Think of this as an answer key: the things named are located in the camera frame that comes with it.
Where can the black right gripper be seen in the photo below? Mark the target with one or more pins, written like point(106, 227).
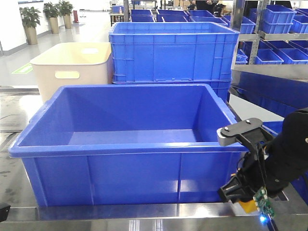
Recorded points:
point(254, 167)

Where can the yellow studded toy brick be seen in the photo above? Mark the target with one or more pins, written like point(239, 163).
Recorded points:
point(250, 205)

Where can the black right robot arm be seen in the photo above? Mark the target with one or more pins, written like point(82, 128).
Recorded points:
point(271, 162)

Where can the blue target bin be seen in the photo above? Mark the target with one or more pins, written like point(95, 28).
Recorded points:
point(127, 144)

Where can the green circuit board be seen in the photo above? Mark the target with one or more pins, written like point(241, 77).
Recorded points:
point(262, 202)

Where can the large blue crate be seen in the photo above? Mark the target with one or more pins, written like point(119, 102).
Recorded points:
point(172, 52)

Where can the beige plastic basket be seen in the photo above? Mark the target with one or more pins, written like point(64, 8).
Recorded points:
point(72, 63)

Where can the potted plant far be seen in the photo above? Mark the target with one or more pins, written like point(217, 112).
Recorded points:
point(65, 10)

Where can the potted plant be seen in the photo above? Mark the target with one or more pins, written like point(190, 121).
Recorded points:
point(51, 12)
point(65, 10)
point(30, 19)

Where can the potted plant middle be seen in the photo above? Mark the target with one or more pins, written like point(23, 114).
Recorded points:
point(51, 12)

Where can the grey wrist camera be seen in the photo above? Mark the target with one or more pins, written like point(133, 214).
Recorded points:
point(249, 133)

